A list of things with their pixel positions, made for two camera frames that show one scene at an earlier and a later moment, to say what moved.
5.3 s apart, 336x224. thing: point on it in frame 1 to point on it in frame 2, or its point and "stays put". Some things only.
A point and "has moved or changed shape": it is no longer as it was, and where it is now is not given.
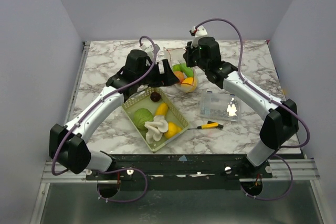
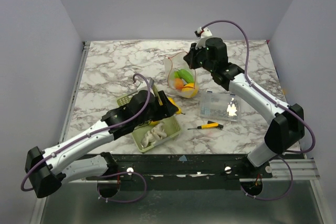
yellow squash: [161, 109] has moved or changed shape
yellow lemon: [172, 130] to [172, 101]
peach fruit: [180, 75] to [178, 83]
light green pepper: [177, 67] has moved or changed shape
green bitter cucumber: [189, 71] to [186, 75]
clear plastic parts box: [220, 106] stays put
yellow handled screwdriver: [210, 125] stays put
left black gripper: [168, 78] to [169, 109]
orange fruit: [189, 83] to [189, 87]
